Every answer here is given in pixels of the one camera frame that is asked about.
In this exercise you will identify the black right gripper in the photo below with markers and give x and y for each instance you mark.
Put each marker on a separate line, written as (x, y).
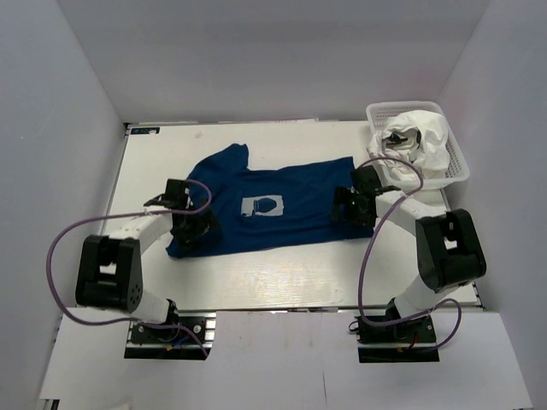
(346, 209)

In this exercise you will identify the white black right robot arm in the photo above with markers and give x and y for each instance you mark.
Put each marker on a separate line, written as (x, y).
(448, 251)

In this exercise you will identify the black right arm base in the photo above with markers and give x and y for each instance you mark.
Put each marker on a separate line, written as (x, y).
(411, 342)

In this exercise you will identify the white t shirt black print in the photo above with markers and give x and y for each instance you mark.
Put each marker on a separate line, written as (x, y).
(398, 149)

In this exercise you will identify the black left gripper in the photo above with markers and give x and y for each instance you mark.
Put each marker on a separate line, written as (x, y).
(198, 231)

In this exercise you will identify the white t shirt red print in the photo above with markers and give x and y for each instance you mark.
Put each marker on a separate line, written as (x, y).
(434, 159)

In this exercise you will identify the white plastic basket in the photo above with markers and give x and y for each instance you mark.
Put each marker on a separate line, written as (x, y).
(379, 113)

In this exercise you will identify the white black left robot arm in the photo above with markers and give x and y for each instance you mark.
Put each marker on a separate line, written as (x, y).
(110, 270)

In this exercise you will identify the blue mickey t shirt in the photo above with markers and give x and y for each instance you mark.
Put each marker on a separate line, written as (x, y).
(266, 209)

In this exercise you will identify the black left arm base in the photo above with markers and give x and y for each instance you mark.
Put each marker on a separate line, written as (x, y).
(144, 343)

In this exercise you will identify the blue label sticker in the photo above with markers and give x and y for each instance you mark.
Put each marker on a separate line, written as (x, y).
(153, 130)

